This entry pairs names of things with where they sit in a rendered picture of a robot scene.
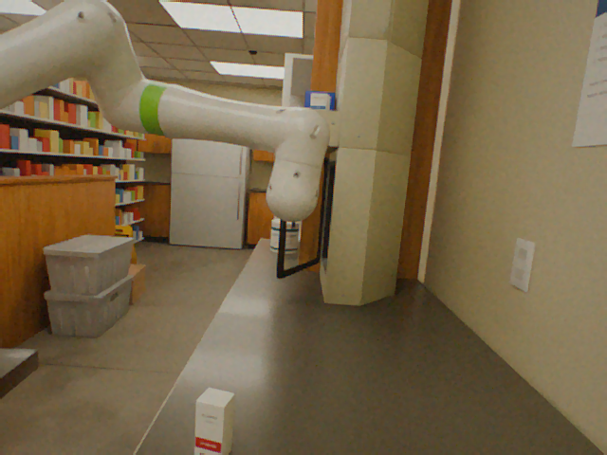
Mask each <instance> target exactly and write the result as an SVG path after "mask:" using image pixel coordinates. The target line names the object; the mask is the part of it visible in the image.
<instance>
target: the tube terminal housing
mask: <svg viewBox="0 0 607 455"><path fill-rule="evenodd" d="M421 65H422V59H420V58H418V57H417V56H415V55H414V54H412V53H410V52H408V51H407V50H405V49H403V48H401V47H399V46H397V45H395V44H393V43H391V42H389V41H387V40H377V39H365V38H355V37H348V40H347V43H346V46H345V49H344V50H343V53H342V56H341V59H340V64H339V66H338V73H337V82H336V95H335V106H334V111H340V112H341V120H340V140H339V147H338V148H336V149H335V150H333V151H332V152H330V163H329V168H330V165H336V173H335V184H334V194H333V206H332V207H333V212H332V224H331V231H330V237H329V248H328V258H326V259H327V268H326V277H325V273H324V269H323V264H322V261H321V267H320V279H321V284H322V294H323V299H324V303H329V304H342V305H355V306H362V305H364V304H366V303H369V302H373V301H376V300H381V299H384V298H387V297H390V296H392V295H394V294H395V281H396V273H397V265H398V257H399V249H400V242H401V233H402V226H403V217H404V209H405V201H406V192H407V185H408V176H409V169H410V160H411V157H410V155H411V152H412V145H413V136H414V121H415V112H416V105H417V96H418V88H419V80H420V73H421ZM341 77H342V85H341V95H340V79H341ZM339 97H340V104H339Z"/></svg>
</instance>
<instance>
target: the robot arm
mask: <svg viewBox="0 0 607 455"><path fill-rule="evenodd" d="M79 75H81V76H84V77H85V78H86V79H87V81H88V83H89V85H90V87H91V89H92V92H93V94H94V97H95V99H96V102H97V104H98V106H99V108H100V111H101V114H102V115H103V117H104V118H105V119H106V120H107V121H108V122H109V123H110V124H112V125H113V126H115V127H117V128H119V129H121V130H124V131H129V132H135V133H141V134H146V135H154V136H162V137H167V138H172V139H194V140H204V141H212V142H220V143H227V144H232V145H237V146H242V147H247V148H250V149H255V150H259V151H266V152H270V153H274V154H275V155H276V159H275V163H274V167H273V171H272V175H271V178H270V182H269V185H268V188H267V204H268V206H269V208H270V210H271V211H272V213H273V214H274V215H275V216H276V217H278V218H279V219H281V220H283V221H285V222H289V223H295V222H300V221H302V220H304V219H305V218H307V217H308V216H309V215H310V214H311V213H312V212H313V211H314V209H315V207H316V206H317V203H318V195H319V185H320V178H321V172H322V163H323V161H324V157H325V154H326V150H327V147H328V143H329V140H330V129H329V126H328V123H327V121H326V119H325V118H324V117H323V115H322V114H320V113H319V112H318V111H316V110H314V109H311V108H304V107H282V106H270V105H263V104H256V103H249V102H243V101H238V100H228V99H224V98H219V97H216V96H212V95H208V94H205V93H201V92H198V91H196V90H192V89H190V88H187V87H184V86H182V85H179V84H176V83H173V84H168V83H165V82H153V81H148V80H145V79H144V78H143V76H142V74H141V72H140V69H139V67H138V62H137V60H136V57H135V54H134V51H133V48H132V46H131V43H130V40H129V37H128V33H127V26H126V24H125V22H124V20H123V18H122V16H121V15H120V13H119V12H118V11H117V10H116V9H115V8H113V7H112V6H111V5H110V4H109V3H107V2H106V1H104V0H65V1H63V3H61V4H59V5H58V6H56V7H54V8H53V9H50V10H48V11H46V12H45V13H43V14H41V15H39V16H38V17H36V18H34V19H32V20H30V21H28V22H26V23H24V24H22V25H21V26H19V27H16V28H14V29H12V30H10V31H7V32H5V33H3V34H1V35H0V110H1V109H3V108H5V107H7V106H9V105H11V104H13V103H15V102H16V101H18V100H21V99H23V98H25V97H27V96H29V95H31V94H34V93H36V92H38V91H40V90H42V89H45V88H49V87H50V86H52V85H54V84H57V83H59V82H63V81H66V80H68V79H71V78H73V77H76V76H79Z"/></svg>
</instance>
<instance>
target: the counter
mask: <svg viewBox="0 0 607 455"><path fill-rule="evenodd" d="M270 245H271V240H269V239H261V240H260V242H259V244H258V245H257V246H256V247H255V248H254V250H253V252H252V253H251V255H250V257H249V259H248V261H247V263H246V264H245V266H244V268H243V269H242V271H241V273H240V275H239V276H238V278H237V280H236V281H235V283H234V285H233V286H232V288H231V290H230V292H229V293H228V295H227V296H226V298H225V300H224V301H223V303H222V305H221V306H220V308H219V310H218V311H217V313H216V315H215V316H214V318H213V320H212V322H211V324H210V326H209V327H208V329H207V331H206V332H205V333H204V335H203V336H202V337H201V339H200V341H199V342H198V344H197V346H196V349H195V351H194V352H193V355H192V356H191V358H190V360H189V362H188V363H187V365H186V367H185V368H184V370H183V372H182V373H181V375H180V376H179V377H178V379H177V381H176V383H175V385H174V387H173V388H172V390H171V392H170V393H169V395H168V397H167V398H166V400H165V402H164V404H163V405H162V406H161V408H160V409H159V411H158V413H157V414H156V417H155V418H154V420H153V422H152V424H151V425H150V426H149V428H148V429H147V431H146V433H145V434H144V436H143V438H142V439H141V441H140V443H139V444H138V447H137V449H136V450H135V452H134V454H133V455H194V451H195V426H196V403H197V400H198V399H199V398H200V396H201V395H202V394H203V393H204V391H205V390H206V389H207V388H211V389H216V390H220V391H227V392H231V393H234V394H235V395H234V412H233V429H232V446H231V452H230V454H229V455H604V454H603V453H602V452H601V451H600V450H599V449H598V448H597V447H596V446H595V445H594V444H593V443H592V442H591V441H590V440H589V439H588V438H587V437H586V436H585V435H584V434H583V433H582V432H581V431H580V430H579V429H577V428H576V427H575V426H574V425H573V424H572V423H571V422H570V421H569V420H568V419H567V418H566V417H565V416H564V415H562V414H561V413H560V412H559V411H558V410H557V409H556V408H555V407H554V406H553V405H552V404H551V403H550V402H547V401H546V400H545V399H544V398H543V397H542V396H541V395H540V394H539V393H538V392H537V391H536V390H534V389H533V388H532V387H531V386H530V385H529V384H528V383H527V382H526V381H525V380H524V379H523V378H522V377H521V376H519V375H518V374H517V372H516V371H515V370H514V369H513V368H512V367H511V366H510V365H509V364H508V363H507V362H505V361H504V360H503V359H502V358H501V357H500V356H499V355H498V354H497V353H496V352H495V351H494V350H493V349H491V348H490V347H489V346H488V345H487V344H486V343H485V342H484V341H483V340H482V339H481V338H480V337H479V336H477V335H476V334H475V333H474V332H473V331H472V330H471V329H470V328H469V327H468V326H467V325H466V324H465V323H464V322H462V321H461V320H460V319H459V318H458V317H457V316H456V315H455V314H454V313H453V312H452V311H451V310H450V309H449V308H448V307H447V306H446V305H445V304H444V303H443V302H442V301H441V300H440V299H439V298H438V297H436V296H435V295H434V294H433V293H432V292H431V291H430V290H429V289H428V288H427V287H426V286H425V285H424V284H423V283H422V282H421V281H419V280H418V279H406V278H396V281H395V294H394V295H392V296H390V297H387V298H384V299H381V300H376V301H373V302H369V303H366V304H364V305H362V306H355V305H342V304H329V303H324V299H323V294H322V284H321V279H320V272H317V271H304V270H301V271H299V272H296V273H294V274H292V275H289V276H287V277H284V278H282V279H278V278H277V264H278V253H277V252H274V251H271V250H270Z"/></svg>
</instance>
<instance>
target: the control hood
mask: <svg viewBox="0 0 607 455"><path fill-rule="evenodd" d="M314 110H316V111H318V112H319V113H320V114H322V115H323V117H324V118H325V119H326V121H327V123H328V126H329V129H330V140H329V143H328V147H327V150H326V152H327V153H330V152H332V151H333V150H335V149H336V148H338V147H339V140H340V120H341V112H340V111H331V110H319V109H314Z"/></svg>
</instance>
